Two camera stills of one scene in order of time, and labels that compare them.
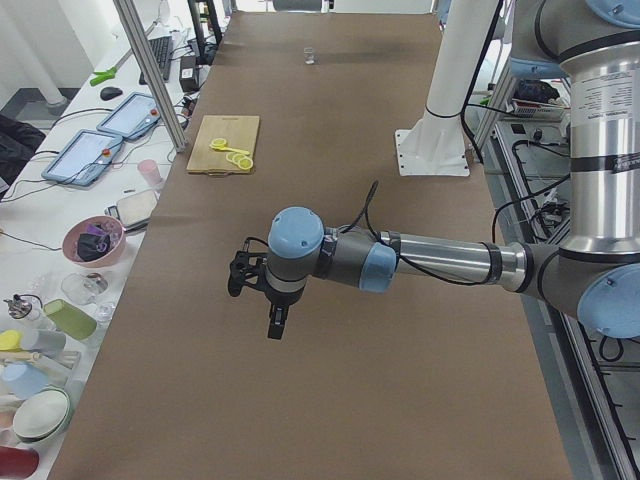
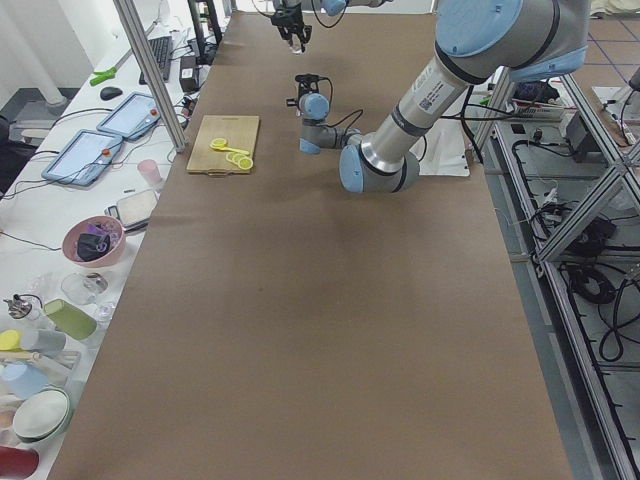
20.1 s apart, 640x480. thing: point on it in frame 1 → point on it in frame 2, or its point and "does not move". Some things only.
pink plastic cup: x=151 y=173 does not move
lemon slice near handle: x=246 y=163 does not move
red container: x=17 y=464 does not move
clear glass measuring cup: x=309 y=57 → x=296 y=48
